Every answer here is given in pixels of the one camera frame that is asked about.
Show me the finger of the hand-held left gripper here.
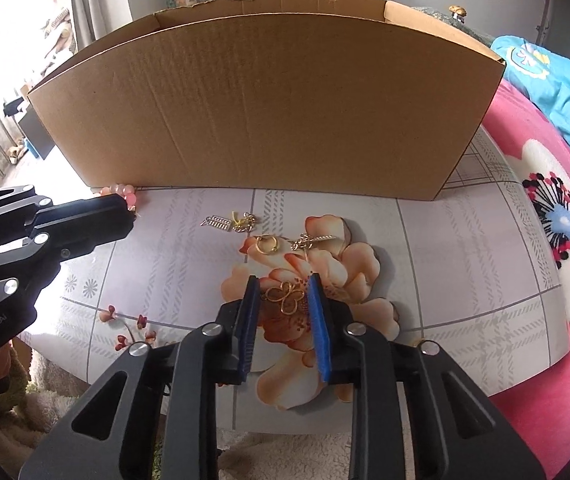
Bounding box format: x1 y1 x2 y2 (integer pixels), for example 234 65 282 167
0 221 134 306
0 186 134 241

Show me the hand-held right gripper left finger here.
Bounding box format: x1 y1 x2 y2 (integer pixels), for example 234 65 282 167
17 274 262 480

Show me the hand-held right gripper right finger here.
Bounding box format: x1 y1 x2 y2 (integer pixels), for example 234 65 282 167
306 272 548 480

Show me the pink beaded bracelet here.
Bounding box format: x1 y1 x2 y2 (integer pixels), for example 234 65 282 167
92 184 140 218

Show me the gold clover wire pendant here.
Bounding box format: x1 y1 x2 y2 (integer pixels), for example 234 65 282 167
263 282 308 316

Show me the gold knot bar charm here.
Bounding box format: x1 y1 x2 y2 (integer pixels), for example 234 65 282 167
290 232 338 252

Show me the gold chain charm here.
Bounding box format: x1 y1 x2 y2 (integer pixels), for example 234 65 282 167
230 210 260 233

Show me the brown cardboard box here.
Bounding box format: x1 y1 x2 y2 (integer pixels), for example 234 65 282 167
27 0 508 202

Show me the dark low table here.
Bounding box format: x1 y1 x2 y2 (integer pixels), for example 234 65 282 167
17 105 56 161

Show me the white fluffy blanket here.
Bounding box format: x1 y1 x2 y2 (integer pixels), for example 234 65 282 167
0 345 356 480

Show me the grey curtain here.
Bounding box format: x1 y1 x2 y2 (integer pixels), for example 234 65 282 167
67 0 116 56

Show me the pink floral blanket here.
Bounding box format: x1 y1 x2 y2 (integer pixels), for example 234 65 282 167
480 77 570 478

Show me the grey lace cushion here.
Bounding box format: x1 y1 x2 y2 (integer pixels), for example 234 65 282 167
410 5 496 48

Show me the blue striped garment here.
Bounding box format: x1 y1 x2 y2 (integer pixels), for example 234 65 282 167
490 35 570 191

